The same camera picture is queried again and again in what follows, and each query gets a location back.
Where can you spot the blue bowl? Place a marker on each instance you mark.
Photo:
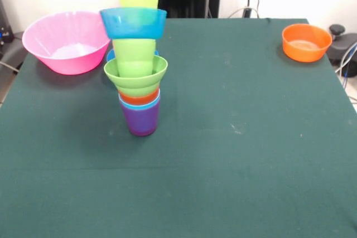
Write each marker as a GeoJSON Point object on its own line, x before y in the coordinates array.
{"type": "Point", "coordinates": [110, 55]}
{"type": "Point", "coordinates": [117, 29]}

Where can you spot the green bowl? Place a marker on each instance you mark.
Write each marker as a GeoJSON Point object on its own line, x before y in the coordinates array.
{"type": "Point", "coordinates": [136, 86]}

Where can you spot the orange cup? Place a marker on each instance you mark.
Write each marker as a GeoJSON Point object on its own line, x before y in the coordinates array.
{"type": "Point", "coordinates": [136, 100]}

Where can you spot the blue cup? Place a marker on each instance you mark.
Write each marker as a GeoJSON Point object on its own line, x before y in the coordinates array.
{"type": "Point", "coordinates": [139, 107]}

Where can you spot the purple cup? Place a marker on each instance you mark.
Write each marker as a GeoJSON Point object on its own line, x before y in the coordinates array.
{"type": "Point", "coordinates": [140, 121]}

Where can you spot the large pink bowl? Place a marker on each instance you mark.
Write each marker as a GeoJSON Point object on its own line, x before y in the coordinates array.
{"type": "Point", "coordinates": [42, 43]}

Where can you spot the black device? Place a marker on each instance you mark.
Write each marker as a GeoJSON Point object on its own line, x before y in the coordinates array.
{"type": "Point", "coordinates": [5, 34]}

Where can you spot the black plug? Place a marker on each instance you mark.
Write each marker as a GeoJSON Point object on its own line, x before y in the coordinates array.
{"type": "Point", "coordinates": [247, 12]}

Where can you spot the orange bowl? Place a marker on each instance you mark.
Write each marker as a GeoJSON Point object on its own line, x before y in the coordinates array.
{"type": "Point", "coordinates": [305, 54]}

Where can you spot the dark green table cloth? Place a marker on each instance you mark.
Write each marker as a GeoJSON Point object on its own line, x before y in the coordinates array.
{"type": "Point", "coordinates": [178, 179]}

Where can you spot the black office chair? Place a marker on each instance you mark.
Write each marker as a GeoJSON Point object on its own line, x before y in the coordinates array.
{"type": "Point", "coordinates": [343, 45]}

